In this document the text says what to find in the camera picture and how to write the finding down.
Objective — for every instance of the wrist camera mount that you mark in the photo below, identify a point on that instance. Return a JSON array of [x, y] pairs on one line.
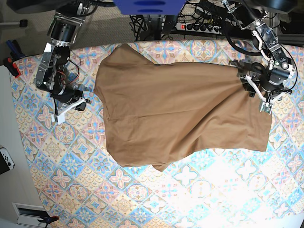
[[261, 97], [59, 117]]

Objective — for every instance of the white power strip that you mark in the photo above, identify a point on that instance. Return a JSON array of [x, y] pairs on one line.
[[202, 28]]

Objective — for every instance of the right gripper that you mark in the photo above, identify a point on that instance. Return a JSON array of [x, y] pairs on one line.
[[82, 106]]

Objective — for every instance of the white vent box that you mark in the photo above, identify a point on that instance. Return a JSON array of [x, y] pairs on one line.
[[28, 215]]

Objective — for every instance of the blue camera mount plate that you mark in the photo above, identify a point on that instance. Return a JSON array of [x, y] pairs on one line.
[[149, 7]]

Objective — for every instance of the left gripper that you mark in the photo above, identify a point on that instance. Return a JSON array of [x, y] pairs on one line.
[[247, 87]]

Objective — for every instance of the patterned tile tablecloth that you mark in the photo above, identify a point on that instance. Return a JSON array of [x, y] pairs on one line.
[[78, 181]]

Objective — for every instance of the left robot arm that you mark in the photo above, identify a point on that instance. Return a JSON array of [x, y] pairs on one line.
[[250, 15]]

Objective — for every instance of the black caster wheel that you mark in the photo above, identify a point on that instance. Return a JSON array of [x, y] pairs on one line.
[[23, 23]]

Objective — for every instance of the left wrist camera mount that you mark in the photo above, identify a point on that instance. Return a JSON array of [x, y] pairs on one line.
[[261, 97]]

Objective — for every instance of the black clamp bottom left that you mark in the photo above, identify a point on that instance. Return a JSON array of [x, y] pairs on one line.
[[47, 219]]

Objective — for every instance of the brown t-shirt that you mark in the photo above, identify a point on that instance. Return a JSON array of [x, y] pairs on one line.
[[157, 114]]

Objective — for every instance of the white game controller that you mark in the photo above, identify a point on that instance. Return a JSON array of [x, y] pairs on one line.
[[6, 162]]

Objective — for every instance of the red black clamp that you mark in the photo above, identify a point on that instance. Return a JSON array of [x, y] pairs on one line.
[[12, 67]]

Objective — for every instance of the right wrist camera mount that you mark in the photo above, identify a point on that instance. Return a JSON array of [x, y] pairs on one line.
[[59, 117]]

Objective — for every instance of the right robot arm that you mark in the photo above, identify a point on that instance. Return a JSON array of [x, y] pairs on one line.
[[63, 31]]

